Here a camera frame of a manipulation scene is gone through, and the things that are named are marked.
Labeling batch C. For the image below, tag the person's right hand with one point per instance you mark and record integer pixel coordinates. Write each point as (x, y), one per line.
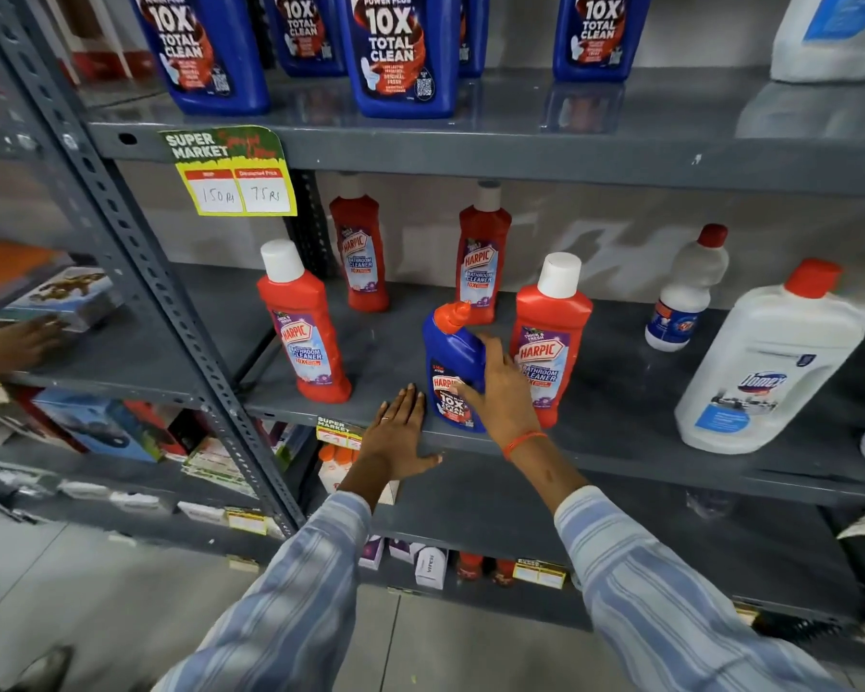
(508, 403)

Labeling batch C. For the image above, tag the person's left hand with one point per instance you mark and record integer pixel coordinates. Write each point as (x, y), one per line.
(396, 446)

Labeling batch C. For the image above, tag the person's left little finger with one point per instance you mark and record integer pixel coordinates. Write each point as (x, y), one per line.
(373, 423)

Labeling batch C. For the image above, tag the person's left middle finger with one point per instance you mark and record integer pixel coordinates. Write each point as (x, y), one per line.
(404, 409)

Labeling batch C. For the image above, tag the person's left thumb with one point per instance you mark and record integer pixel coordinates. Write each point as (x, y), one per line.
(425, 466)

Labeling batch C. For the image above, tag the person's right thumb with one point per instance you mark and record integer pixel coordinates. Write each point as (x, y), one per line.
(470, 397)

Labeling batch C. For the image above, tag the small blue orange-capped cleaner bottle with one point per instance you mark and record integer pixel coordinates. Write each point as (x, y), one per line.
(450, 353)

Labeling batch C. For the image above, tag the person's left forearm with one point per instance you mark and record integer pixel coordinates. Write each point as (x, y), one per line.
(288, 598)

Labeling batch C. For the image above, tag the person's right forearm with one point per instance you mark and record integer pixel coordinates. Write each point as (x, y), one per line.
(649, 590)

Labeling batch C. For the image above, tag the small green yellow price tag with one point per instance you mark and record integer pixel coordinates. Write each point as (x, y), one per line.
(337, 432)

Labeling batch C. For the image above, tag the white orange-capped bottle pack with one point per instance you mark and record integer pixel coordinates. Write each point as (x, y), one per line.
(331, 468)

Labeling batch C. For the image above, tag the orange wrist thread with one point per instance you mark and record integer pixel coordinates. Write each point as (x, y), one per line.
(522, 442)

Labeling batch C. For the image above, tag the purple white small carton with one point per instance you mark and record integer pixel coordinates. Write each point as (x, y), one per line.
(406, 550)
(371, 553)

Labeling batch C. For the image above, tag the red white-capped cleaner bottle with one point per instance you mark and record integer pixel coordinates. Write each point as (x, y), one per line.
(360, 252)
(481, 252)
(304, 338)
(555, 331)

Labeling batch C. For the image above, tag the small red bottle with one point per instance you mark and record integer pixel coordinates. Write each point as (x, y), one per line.
(503, 572)
(469, 566)

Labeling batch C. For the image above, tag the yellow shelf price tag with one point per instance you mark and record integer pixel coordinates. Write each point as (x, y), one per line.
(539, 575)
(246, 522)

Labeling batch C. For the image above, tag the green white packet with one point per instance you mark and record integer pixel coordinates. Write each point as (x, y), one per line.
(216, 464)

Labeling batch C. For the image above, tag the white shelf label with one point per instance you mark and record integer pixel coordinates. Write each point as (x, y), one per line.
(200, 513)

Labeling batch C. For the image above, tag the red box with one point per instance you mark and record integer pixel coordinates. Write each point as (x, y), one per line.
(155, 425)

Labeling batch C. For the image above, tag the small white red-capped bottle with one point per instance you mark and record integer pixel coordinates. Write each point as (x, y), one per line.
(681, 302)

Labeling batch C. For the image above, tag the blue appliance box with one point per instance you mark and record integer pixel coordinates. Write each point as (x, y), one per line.
(90, 425)

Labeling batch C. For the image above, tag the large white red-capped bottle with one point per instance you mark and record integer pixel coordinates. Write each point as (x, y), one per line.
(764, 367)

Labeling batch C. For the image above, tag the grey metal shelf rack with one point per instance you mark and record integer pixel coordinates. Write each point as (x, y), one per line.
(620, 136)

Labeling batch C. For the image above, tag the white picture box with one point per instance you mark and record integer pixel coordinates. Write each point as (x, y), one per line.
(65, 291)

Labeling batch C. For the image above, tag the large blue cleaner bottle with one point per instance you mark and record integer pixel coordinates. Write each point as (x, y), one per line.
(474, 35)
(306, 32)
(400, 57)
(202, 50)
(600, 35)

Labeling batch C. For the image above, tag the orange flat box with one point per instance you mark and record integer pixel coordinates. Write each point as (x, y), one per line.
(7, 266)

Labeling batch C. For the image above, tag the grey shoe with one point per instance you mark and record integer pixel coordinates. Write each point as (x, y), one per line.
(43, 670)

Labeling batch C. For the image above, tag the large white blue-label bottle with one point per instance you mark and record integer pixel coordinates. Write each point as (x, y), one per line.
(832, 35)

